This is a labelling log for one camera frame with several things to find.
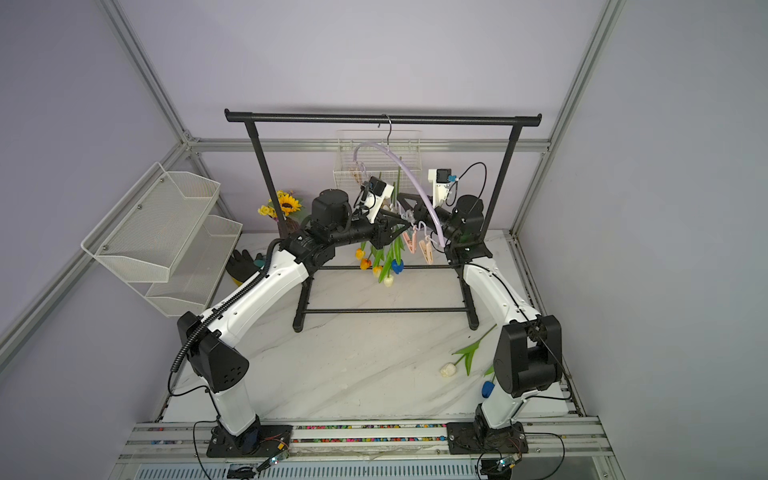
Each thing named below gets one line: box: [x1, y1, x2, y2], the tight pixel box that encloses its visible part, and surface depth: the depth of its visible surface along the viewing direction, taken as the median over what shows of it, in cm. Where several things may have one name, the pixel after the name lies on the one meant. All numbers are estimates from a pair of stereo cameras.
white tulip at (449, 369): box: [440, 323, 498, 378], surface depth 88 cm
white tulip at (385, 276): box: [378, 242, 394, 288], surface depth 88 cm
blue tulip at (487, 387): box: [481, 374, 496, 398], surface depth 83 cm
